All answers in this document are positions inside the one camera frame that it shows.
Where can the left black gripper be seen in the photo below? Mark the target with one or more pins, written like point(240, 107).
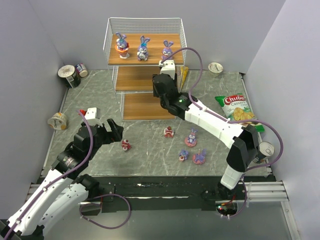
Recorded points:
point(110, 131)

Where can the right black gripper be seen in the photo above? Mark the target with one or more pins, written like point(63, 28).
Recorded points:
point(158, 81)

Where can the pink bear roll cake toy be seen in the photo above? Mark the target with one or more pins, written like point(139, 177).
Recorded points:
point(126, 145)

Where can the purple bunny red bow toy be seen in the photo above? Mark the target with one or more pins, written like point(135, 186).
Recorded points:
point(167, 50)

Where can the strawberry cake slice toy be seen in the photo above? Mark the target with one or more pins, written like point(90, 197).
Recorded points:
point(168, 132)

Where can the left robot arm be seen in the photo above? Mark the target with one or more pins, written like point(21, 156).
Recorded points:
point(64, 186)

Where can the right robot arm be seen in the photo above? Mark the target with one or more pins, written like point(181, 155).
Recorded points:
point(242, 141)

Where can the yellow snack packet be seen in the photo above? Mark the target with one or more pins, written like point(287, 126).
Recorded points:
point(182, 72)

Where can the white yogurt cup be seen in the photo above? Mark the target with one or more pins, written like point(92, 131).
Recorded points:
point(215, 68)

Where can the tipped paper cup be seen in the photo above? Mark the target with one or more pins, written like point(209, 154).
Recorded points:
point(58, 121)

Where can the purple bunny on pink donut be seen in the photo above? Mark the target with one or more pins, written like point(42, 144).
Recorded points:
point(191, 140)

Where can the small purple bunny cupcake toy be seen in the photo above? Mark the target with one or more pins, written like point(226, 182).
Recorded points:
point(183, 155)

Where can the dark paper cup white lid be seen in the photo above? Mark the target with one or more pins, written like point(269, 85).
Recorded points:
point(70, 76)

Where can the green chips bag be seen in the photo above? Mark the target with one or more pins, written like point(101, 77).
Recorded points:
point(235, 107)

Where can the blue white small can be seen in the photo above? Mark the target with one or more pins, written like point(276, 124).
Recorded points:
point(81, 70)

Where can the purple bunny candle donut toy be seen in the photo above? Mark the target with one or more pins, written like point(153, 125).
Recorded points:
point(199, 157)

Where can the tin can orange label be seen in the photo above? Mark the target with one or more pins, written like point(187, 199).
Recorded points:
point(266, 150)

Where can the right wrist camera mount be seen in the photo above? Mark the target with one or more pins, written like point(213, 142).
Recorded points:
point(168, 67)

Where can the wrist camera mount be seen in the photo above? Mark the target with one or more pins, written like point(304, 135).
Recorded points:
point(92, 116)
point(168, 67)

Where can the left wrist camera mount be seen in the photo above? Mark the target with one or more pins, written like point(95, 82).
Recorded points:
point(92, 116)

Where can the white wire wooden shelf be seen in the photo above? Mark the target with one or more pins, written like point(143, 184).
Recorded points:
point(132, 79)

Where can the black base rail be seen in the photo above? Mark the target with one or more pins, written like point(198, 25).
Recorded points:
point(149, 193)

